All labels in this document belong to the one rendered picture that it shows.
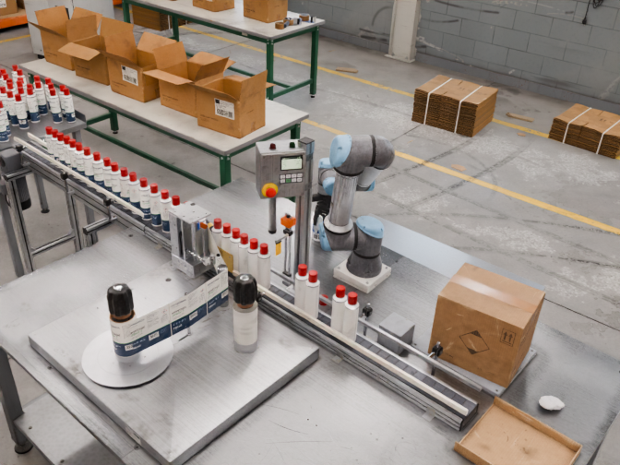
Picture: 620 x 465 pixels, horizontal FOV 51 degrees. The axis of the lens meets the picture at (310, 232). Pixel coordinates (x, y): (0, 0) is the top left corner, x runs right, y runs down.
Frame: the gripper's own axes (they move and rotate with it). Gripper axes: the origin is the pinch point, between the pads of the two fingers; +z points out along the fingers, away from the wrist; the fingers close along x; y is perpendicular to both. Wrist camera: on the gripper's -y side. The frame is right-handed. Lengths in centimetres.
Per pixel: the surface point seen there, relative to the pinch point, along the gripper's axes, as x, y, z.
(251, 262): -53, 0, -12
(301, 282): -57, 25, -15
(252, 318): -83, 22, -15
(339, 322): -60, 43, -7
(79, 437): -110, -50, 66
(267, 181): -51, 5, -48
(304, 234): -40.1, 15.6, -23.6
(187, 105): 84, -149, 3
